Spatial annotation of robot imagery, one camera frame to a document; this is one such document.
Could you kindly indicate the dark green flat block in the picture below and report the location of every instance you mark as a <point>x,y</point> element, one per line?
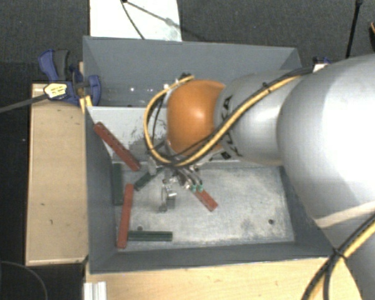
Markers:
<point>150,236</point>
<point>117,184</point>
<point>143,180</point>

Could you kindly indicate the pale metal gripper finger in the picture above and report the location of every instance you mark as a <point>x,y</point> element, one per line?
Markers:
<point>172,200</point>
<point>162,202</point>

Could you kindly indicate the grey metal bin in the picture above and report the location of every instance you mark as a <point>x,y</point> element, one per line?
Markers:
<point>237,211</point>

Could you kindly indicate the pale wood board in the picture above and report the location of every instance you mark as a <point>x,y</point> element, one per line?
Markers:
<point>56,183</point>

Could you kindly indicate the red-brown flat block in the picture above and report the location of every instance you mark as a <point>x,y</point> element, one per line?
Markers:
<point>125,216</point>
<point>117,146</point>
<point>208,200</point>

